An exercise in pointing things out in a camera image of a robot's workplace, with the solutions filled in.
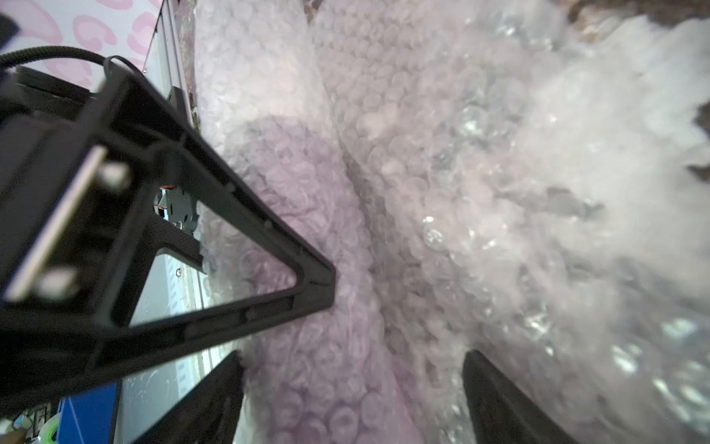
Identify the purple glass bottle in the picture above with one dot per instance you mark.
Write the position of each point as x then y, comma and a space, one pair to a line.
310, 277

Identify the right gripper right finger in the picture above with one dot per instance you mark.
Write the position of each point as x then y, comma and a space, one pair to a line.
500, 412

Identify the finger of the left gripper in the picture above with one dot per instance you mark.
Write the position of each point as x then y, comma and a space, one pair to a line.
79, 235

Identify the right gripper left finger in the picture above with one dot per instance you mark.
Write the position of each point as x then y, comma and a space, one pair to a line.
210, 413

